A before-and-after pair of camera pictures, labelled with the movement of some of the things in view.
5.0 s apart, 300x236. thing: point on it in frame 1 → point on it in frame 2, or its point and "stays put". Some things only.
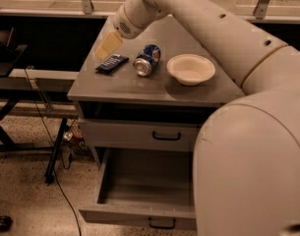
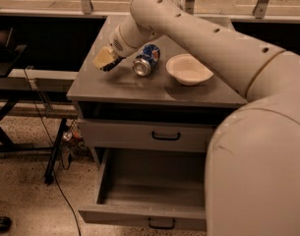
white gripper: [129, 26] → [119, 45]
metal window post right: [262, 4] stays put
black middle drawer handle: [162, 226] stays put
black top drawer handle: [166, 139] stays put
